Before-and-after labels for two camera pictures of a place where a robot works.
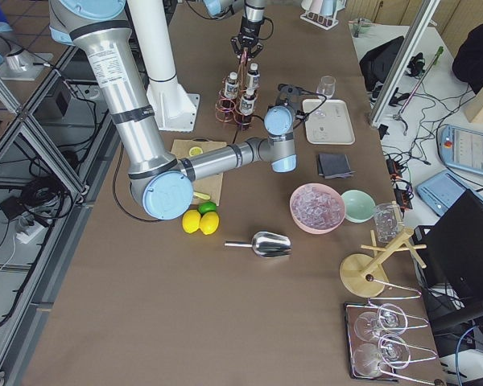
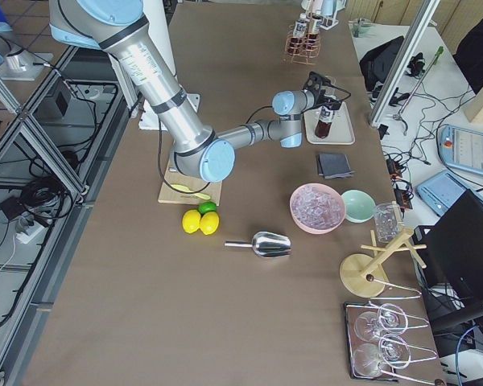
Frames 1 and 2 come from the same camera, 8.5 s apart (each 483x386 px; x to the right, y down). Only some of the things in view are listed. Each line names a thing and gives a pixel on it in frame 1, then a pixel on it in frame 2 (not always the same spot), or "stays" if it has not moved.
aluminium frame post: (398, 72) stays
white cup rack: (322, 13) stays
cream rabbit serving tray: (328, 122) stays
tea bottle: (253, 76) -> (325, 120)
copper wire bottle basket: (228, 110) -> (302, 50)
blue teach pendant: (467, 149) stays
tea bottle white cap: (246, 108) -> (299, 33)
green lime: (206, 207) stays
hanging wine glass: (390, 318) stays
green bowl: (359, 206) stays
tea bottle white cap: (231, 90) -> (312, 39)
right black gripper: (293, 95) -> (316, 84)
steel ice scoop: (266, 244) stays
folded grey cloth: (334, 166) stays
